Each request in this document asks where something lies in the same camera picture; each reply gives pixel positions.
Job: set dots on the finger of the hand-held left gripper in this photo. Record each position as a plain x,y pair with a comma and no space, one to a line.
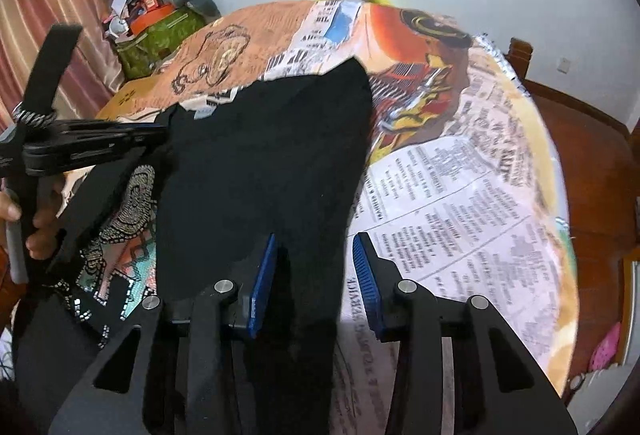
75,157
110,131

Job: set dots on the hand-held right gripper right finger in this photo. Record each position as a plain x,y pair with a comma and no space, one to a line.
367,285

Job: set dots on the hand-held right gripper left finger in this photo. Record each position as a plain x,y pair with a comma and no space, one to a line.
262,285

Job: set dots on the black printed t-shirt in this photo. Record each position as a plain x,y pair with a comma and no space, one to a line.
260,155

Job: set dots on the person's left hand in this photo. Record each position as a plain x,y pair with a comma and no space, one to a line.
47,220

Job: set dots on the green fabric bag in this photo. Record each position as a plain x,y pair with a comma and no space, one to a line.
160,40

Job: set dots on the orange box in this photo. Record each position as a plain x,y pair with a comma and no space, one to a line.
155,17

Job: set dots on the small red box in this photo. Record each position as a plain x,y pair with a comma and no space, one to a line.
151,3

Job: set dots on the newspaper printed blanket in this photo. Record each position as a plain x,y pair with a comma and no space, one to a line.
475,195

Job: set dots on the pink clog shoe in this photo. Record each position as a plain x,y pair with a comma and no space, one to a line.
605,347

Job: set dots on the wooden bed post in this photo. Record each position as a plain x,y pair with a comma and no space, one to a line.
520,57

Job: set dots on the white wall socket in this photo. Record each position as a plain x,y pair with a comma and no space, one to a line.
564,65

